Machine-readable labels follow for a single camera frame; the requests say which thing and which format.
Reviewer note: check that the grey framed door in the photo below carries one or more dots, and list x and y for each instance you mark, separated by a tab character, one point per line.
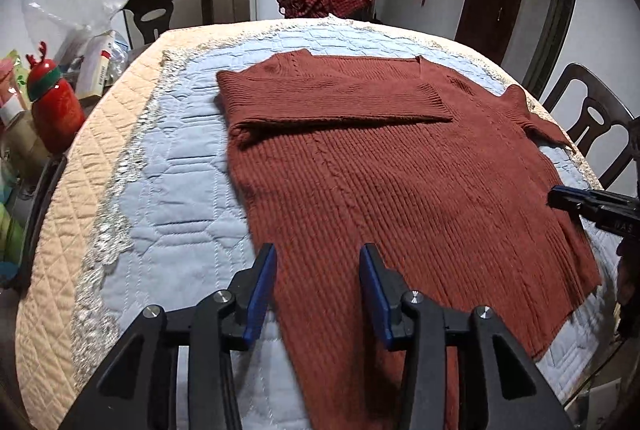
555	29

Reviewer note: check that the rust red knit sweater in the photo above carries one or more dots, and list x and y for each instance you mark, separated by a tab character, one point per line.
400	185

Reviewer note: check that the white red carton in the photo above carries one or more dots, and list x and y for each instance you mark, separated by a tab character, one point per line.
97	64

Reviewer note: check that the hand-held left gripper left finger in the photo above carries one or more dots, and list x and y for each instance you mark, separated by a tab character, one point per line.
260	292

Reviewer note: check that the quilted blue beige blanket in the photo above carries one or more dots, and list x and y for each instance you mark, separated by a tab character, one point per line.
175	190

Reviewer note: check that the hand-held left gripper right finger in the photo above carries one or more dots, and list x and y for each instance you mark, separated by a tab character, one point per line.
374	295

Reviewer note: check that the clear plastic bag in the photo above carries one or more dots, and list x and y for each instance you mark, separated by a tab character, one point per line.
65	4

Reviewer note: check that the red reindeer bottle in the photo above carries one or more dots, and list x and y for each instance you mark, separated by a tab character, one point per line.
57	109

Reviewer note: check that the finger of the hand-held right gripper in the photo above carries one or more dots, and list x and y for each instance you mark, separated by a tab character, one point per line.
570	200

